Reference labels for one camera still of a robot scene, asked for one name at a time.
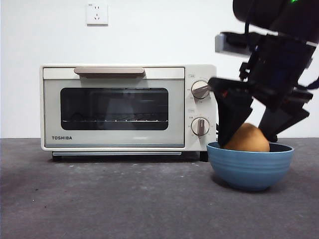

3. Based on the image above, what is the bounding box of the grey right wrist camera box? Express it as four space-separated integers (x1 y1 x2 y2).
214 31 257 54

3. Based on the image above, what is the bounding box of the beige temperature knob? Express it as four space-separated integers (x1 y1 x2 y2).
191 80 211 100

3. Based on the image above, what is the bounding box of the blue ribbed bowl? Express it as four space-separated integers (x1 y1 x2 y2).
206 141 295 192

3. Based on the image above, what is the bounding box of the white Toshiba toaster oven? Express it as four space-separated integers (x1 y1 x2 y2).
40 64 217 162

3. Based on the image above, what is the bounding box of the white wall socket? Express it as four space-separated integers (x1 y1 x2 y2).
86 3 109 26

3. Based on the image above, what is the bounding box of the glass oven door beige handle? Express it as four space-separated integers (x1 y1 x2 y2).
43 66 185 148

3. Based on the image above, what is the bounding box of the brown potato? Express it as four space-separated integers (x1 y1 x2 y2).
224 123 271 153

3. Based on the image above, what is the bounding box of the beige timer knob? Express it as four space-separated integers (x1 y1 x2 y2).
191 117 210 136

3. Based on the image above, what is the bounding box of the metal wire oven rack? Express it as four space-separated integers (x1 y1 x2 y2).
61 119 168 123

